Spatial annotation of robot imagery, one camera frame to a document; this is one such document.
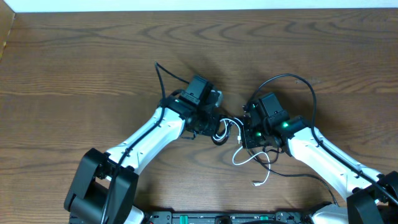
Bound white usb cable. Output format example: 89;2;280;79
213;117;271;187

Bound black usb cable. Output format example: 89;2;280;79
211;116;339;206

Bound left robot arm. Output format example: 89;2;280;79
63;90;223;223

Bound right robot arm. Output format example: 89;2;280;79
244;94;397;223

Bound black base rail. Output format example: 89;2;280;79
142;211;312;224

